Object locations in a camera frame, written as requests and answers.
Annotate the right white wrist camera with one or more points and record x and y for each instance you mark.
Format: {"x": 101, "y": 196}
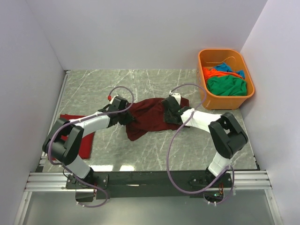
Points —
{"x": 175, "y": 96}

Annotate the green t shirt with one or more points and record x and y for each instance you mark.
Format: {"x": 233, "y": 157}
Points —
{"x": 227, "y": 86}

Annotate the blue t shirt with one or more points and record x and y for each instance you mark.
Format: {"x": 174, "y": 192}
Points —
{"x": 223, "y": 67}

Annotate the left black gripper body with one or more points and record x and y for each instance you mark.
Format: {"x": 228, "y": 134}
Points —
{"x": 119, "y": 113}

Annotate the aluminium frame rail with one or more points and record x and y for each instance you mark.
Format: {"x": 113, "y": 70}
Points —
{"x": 56, "y": 182}

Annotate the folded red t shirt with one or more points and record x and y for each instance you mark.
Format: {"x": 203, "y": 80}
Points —
{"x": 86, "y": 143}

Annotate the orange t shirt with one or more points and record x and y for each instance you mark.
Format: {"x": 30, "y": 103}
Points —
{"x": 209, "y": 73}

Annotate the orange plastic basket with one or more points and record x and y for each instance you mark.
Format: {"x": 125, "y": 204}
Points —
{"x": 211, "y": 57}

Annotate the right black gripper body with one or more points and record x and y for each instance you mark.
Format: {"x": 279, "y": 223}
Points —
{"x": 167, "y": 116}

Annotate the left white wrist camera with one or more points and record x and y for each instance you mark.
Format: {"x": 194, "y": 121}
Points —
{"x": 112, "y": 98}

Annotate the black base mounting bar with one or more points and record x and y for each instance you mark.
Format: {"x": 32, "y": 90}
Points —
{"x": 139, "y": 184}

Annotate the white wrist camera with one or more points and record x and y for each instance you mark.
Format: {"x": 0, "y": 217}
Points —
{"x": 112, "y": 98}
{"x": 175, "y": 96}

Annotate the dark maroon t shirt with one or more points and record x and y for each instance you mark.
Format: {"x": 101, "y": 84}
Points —
{"x": 148, "y": 117}

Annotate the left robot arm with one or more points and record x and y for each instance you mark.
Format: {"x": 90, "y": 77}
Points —
{"x": 64, "y": 139}

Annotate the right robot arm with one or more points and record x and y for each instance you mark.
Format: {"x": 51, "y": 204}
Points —
{"x": 227, "y": 134}

